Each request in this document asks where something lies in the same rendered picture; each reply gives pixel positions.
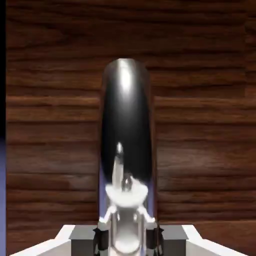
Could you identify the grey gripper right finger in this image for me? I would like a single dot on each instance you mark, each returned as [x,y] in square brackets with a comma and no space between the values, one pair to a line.
[176,242]

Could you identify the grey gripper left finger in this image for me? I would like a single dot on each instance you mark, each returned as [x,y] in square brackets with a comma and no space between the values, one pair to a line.
[80,242]

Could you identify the dark wood cabinet door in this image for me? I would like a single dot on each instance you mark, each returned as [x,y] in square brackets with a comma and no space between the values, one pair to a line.
[50,120]

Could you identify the dark wood cabinet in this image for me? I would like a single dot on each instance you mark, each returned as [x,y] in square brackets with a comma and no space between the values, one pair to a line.
[251,120]

